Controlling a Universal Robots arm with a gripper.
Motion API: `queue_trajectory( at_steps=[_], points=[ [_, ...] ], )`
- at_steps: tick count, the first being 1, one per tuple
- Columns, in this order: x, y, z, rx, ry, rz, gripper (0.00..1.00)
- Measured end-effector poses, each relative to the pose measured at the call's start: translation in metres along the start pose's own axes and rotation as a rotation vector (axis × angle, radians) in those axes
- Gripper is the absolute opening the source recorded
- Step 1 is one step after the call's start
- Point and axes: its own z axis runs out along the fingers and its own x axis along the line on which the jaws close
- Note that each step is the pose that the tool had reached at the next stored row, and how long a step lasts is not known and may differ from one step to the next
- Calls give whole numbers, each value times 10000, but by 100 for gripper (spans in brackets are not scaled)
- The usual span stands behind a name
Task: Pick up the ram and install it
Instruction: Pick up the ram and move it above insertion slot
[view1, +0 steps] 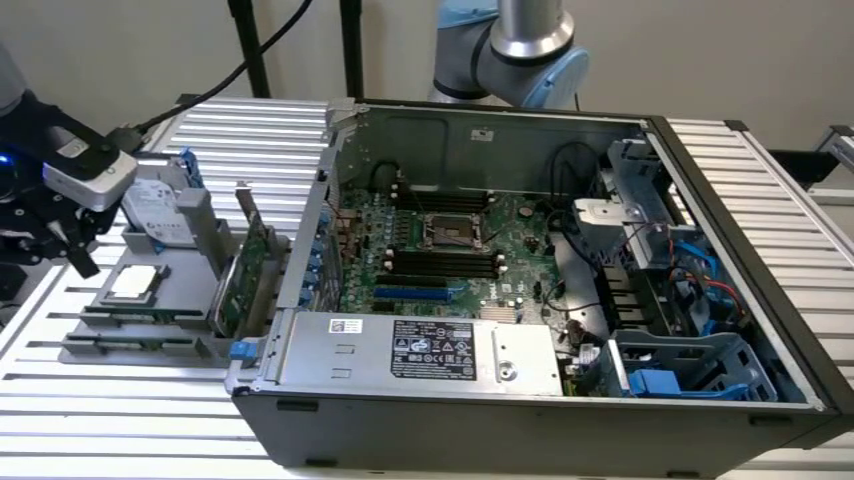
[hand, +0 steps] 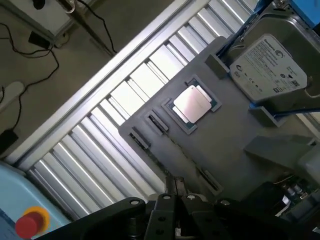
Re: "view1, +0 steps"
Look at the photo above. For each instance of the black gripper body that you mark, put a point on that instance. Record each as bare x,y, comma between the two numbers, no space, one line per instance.
21,210

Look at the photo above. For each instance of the green RAM stick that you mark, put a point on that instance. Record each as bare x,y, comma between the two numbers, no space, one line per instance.
143,313
134,342

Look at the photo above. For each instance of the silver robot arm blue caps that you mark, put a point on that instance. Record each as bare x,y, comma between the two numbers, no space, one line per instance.
528,30

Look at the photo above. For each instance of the silver CPU chip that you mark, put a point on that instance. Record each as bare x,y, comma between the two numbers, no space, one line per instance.
134,280

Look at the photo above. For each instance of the black box beside table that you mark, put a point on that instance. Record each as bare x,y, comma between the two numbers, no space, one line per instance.
10,285

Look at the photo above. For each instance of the grey parts rack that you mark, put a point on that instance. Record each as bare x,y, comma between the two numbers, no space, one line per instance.
177,295

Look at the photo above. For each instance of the green graphics card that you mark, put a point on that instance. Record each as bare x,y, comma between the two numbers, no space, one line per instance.
250,270

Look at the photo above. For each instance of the blue case latch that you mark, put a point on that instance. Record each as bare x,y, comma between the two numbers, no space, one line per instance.
242,350

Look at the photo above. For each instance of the black table corner cap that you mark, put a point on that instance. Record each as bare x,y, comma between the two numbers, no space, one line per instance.
737,125
189,99

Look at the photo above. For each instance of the short black expansion slot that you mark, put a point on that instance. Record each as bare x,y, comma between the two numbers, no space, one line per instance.
383,307

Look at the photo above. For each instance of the silver power supply unit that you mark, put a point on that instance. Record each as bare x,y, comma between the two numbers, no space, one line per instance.
367,360

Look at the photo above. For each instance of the black stand pole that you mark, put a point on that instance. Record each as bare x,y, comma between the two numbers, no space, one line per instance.
250,45
351,45

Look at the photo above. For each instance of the long black expansion slot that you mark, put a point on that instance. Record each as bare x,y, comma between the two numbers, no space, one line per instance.
410,281

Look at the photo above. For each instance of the blue expansion slot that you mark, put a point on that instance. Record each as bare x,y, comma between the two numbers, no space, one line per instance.
410,292

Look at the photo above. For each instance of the green motherboard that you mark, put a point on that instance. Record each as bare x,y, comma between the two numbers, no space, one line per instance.
468,297

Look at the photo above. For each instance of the silver chipset heat sink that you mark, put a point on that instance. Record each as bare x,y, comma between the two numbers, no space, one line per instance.
498,315

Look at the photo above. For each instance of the black open PC case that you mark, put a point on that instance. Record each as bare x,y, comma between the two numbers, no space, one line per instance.
468,430

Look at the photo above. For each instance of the silver metal drive cage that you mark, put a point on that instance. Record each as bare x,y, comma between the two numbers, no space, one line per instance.
634,220

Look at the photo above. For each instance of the blue plastic drive caddy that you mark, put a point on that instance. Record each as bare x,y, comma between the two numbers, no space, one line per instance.
708,260

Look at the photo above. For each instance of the blue drive cage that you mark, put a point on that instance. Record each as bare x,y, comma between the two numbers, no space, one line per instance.
708,350

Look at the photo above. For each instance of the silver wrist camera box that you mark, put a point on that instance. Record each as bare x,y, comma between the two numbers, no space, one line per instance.
94,175

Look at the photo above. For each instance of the silver hard disk blue bracket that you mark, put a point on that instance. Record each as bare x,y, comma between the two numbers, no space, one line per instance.
154,210

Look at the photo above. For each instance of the CPU socket metal frame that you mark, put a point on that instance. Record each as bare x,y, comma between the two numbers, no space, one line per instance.
454,231

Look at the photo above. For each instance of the black bracket plate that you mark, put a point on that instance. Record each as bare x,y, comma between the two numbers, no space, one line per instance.
797,165

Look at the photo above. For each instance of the aluminium profile rail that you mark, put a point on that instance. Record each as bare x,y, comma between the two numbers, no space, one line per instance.
834,160

